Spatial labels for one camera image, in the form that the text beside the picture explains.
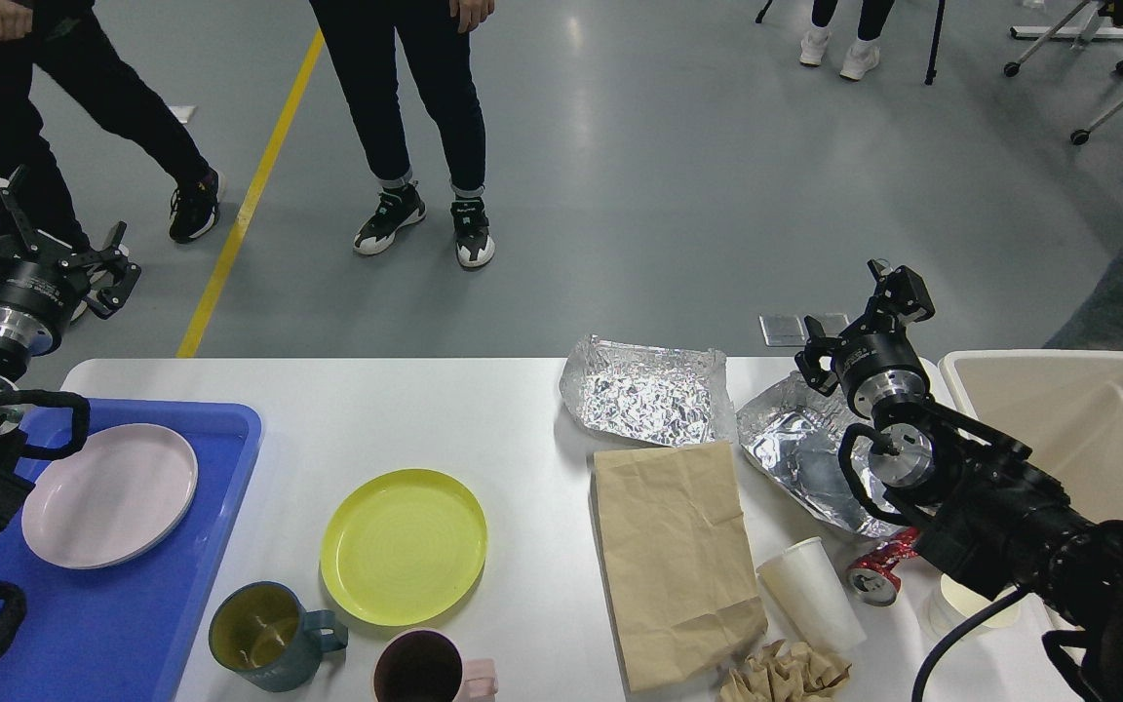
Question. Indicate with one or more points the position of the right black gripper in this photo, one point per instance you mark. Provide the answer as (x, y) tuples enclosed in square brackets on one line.
[(876, 367)]

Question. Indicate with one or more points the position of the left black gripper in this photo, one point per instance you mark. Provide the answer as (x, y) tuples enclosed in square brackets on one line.
[(44, 286)]

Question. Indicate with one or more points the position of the blue-green mug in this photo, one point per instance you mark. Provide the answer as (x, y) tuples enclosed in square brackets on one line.
[(263, 634)]

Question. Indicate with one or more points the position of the yellow plate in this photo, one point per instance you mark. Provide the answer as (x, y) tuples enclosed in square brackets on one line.
[(404, 547)]

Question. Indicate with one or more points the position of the pink mug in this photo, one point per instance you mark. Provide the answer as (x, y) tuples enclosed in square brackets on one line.
[(425, 665)]

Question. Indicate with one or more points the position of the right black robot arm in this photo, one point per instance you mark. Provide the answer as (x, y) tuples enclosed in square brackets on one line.
[(985, 515)]

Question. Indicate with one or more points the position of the metal floor plate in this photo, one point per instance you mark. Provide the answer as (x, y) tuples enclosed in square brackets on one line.
[(789, 330)]

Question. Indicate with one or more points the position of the crumpled foil sheet right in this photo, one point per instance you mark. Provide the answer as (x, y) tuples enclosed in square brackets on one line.
[(792, 434)]

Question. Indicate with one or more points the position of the crumpled foil sheet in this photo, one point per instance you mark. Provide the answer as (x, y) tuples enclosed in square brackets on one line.
[(656, 395), (792, 434)]

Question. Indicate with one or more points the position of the crumpled foil sheet left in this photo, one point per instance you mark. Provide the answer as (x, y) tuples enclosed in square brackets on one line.
[(656, 395)]

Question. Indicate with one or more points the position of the crushed red can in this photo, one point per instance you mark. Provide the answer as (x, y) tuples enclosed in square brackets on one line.
[(870, 577)]

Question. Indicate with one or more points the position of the pink plate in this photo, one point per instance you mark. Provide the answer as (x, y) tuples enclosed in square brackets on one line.
[(120, 495)]

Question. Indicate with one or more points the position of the beige plastic bin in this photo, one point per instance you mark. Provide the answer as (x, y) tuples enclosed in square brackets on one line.
[(1066, 405)]

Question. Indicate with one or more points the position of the white paper cup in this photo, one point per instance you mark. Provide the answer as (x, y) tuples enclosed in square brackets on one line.
[(806, 587)]

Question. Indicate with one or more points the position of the brown paper bag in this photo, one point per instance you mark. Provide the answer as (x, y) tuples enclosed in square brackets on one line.
[(677, 561)]

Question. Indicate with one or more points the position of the crumpled brown paper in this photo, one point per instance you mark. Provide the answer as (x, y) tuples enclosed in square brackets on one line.
[(785, 671)]

